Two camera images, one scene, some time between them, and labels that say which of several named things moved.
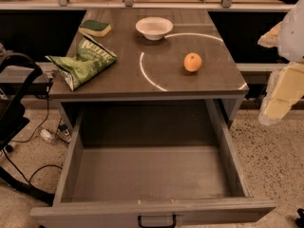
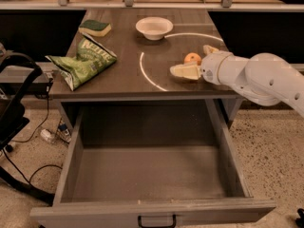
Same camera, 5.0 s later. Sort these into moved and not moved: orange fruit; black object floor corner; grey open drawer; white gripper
Moved: white gripper
Not moved: black object floor corner; orange fruit; grey open drawer
